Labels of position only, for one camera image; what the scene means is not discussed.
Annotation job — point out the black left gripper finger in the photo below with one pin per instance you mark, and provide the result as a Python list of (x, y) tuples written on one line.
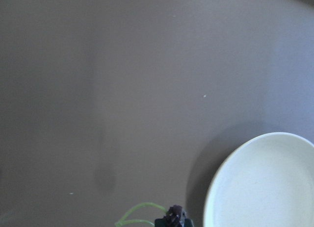
[(174, 217)]

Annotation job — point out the cream round plate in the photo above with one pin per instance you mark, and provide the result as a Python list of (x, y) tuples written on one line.
[(266, 182)]

